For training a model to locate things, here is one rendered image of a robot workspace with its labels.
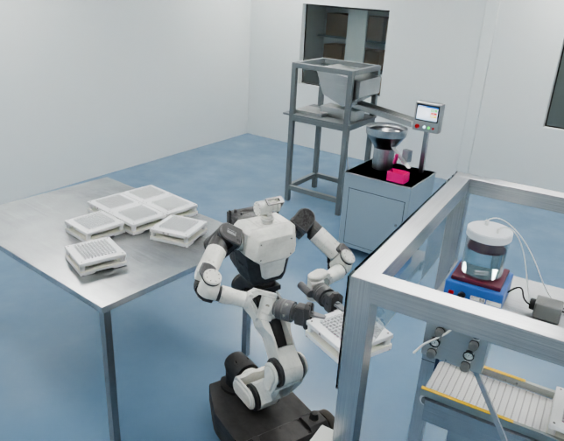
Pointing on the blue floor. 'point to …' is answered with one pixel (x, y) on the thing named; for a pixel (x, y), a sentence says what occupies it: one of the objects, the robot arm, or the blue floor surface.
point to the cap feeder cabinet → (378, 204)
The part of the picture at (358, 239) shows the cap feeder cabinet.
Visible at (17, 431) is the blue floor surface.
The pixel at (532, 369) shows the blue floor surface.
